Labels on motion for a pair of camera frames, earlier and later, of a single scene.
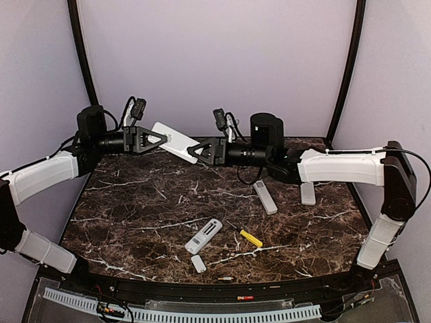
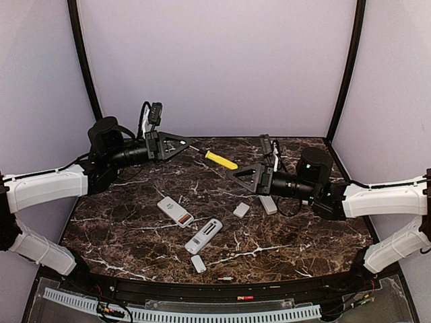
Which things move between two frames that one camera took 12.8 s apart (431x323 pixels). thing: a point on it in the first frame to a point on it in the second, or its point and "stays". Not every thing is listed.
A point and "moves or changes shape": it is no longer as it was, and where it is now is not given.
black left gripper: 135,139 to 152,137
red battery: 245,298 stays
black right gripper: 219,151 to 262,185
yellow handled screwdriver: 248,236 moves or changes shape
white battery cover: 198,264 stays
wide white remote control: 176,143 to 176,212
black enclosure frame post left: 73,6 stays
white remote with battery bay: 213,226 stays
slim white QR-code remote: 265,197 stays
